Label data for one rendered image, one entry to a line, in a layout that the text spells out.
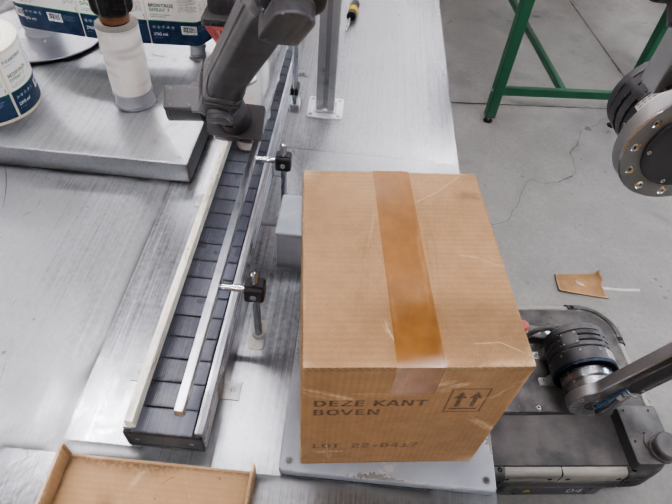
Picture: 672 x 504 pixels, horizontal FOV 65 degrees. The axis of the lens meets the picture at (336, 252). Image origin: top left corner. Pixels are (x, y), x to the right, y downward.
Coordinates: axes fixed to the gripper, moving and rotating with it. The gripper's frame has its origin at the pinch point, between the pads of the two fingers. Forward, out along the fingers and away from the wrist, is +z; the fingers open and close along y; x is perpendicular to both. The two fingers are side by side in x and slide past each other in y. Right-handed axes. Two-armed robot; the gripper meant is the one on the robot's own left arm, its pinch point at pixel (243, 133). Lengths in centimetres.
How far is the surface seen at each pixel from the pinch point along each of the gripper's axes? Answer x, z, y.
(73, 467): 57, -31, 11
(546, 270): 12, 106, -106
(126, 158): 7.3, 1.8, 23.3
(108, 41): -15.0, -1.5, 28.8
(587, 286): 17, 101, -121
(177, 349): 40.3, -24.1, 1.0
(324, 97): -16.8, 20.9, -14.2
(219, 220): 18.6, -7.5, 0.9
